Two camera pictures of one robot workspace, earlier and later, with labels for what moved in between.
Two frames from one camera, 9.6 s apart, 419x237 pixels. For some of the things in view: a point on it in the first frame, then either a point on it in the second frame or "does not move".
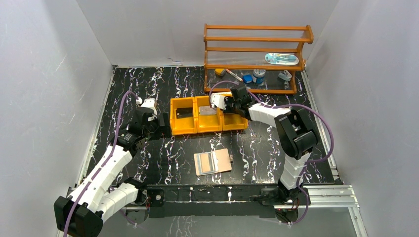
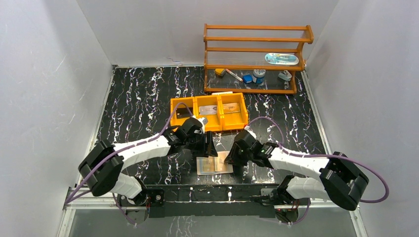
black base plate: (251, 200) does not move
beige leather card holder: (218, 161) does not move
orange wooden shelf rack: (263, 59) does not move
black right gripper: (228, 99) → (232, 158)
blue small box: (247, 78) does not move
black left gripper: (164, 125) → (203, 141)
